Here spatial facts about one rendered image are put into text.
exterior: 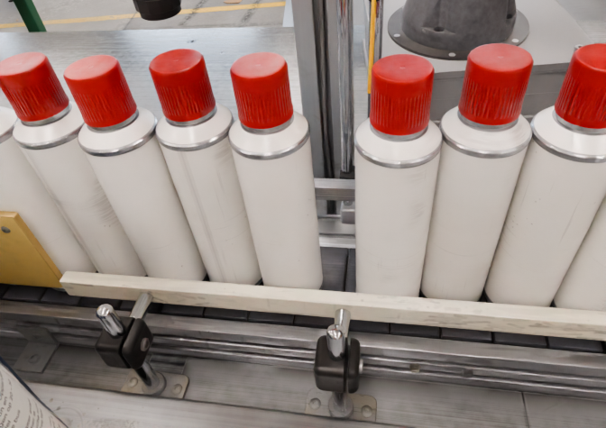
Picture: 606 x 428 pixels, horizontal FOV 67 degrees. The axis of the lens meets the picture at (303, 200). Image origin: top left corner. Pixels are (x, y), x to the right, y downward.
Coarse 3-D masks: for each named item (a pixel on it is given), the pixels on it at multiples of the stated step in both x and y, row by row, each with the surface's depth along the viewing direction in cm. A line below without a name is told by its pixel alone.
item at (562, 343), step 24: (336, 264) 41; (0, 288) 42; (24, 288) 42; (48, 288) 42; (336, 288) 39; (168, 312) 39; (192, 312) 39; (216, 312) 38; (240, 312) 38; (264, 312) 38; (432, 336) 35; (456, 336) 35; (480, 336) 35; (504, 336) 35; (528, 336) 35; (552, 336) 34
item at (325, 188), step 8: (320, 184) 37; (328, 184) 37; (336, 184) 36; (344, 184) 36; (352, 184) 36; (320, 192) 37; (328, 192) 37; (336, 192) 36; (344, 192) 36; (352, 192) 36; (336, 200) 37; (344, 200) 37; (352, 200) 37
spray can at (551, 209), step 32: (576, 64) 23; (576, 96) 24; (544, 128) 26; (576, 128) 25; (544, 160) 26; (576, 160) 25; (544, 192) 27; (576, 192) 26; (512, 224) 31; (544, 224) 29; (576, 224) 28; (512, 256) 32; (544, 256) 30; (512, 288) 34; (544, 288) 33
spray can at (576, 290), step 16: (592, 224) 30; (592, 240) 30; (576, 256) 32; (592, 256) 30; (576, 272) 32; (592, 272) 31; (560, 288) 35; (576, 288) 33; (592, 288) 31; (560, 304) 35; (576, 304) 33; (592, 304) 32
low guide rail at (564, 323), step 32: (64, 288) 38; (96, 288) 38; (128, 288) 37; (160, 288) 36; (192, 288) 36; (224, 288) 36; (256, 288) 36; (288, 288) 35; (384, 320) 34; (416, 320) 34; (448, 320) 33; (480, 320) 33; (512, 320) 32; (544, 320) 32; (576, 320) 31
